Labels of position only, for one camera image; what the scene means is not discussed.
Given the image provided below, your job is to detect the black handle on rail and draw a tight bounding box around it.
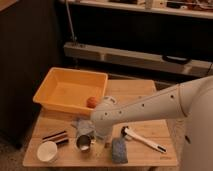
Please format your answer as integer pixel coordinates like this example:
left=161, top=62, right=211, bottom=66
left=162, top=55, right=191, bottom=65

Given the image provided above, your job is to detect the orange ball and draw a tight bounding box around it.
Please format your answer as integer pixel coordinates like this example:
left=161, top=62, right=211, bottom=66
left=86, top=97, right=98, bottom=108

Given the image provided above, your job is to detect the blue gray sponge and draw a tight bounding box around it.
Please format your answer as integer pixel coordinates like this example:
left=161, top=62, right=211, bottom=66
left=111, top=137, right=128, bottom=164

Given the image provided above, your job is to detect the orange plastic tray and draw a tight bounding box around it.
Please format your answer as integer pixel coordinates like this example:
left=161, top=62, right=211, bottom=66
left=33, top=67, right=108, bottom=115

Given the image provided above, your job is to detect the gray metal shelf rail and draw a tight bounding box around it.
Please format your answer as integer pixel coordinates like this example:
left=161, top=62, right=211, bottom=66
left=64, top=42, right=213, bottom=77

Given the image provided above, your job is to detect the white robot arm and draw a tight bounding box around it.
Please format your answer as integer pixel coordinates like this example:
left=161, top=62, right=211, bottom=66
left=91, top=76, right=213, bottom=171

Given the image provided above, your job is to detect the gray crumpled cloth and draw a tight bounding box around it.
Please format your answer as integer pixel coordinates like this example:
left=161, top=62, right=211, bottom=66
left=71, top=119, right=94, bottom=137

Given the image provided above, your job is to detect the white bowl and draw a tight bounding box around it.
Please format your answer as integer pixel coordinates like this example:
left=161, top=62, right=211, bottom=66
left=37, top=141, right=58, bottom=163

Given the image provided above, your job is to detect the dark cabinet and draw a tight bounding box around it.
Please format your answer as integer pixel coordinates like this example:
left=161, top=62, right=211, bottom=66
left=0, top=0, right=61, bottom=149

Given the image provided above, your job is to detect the white handled brush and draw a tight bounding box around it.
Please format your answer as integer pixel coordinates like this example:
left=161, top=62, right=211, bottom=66
left=121, top=126, right=167, bottom=153

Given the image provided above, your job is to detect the metal measuring cup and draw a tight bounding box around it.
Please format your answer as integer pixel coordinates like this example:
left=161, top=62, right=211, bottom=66
left=76, top=135, right=92, bottom=152

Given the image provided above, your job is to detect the wooden table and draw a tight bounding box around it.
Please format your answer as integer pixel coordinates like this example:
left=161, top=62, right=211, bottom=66
left=22, top=78, right=179, bottom=168

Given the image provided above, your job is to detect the dark marker lower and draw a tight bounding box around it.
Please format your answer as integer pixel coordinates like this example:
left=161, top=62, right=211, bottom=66
left=56, top=139, right=69, bottom=145

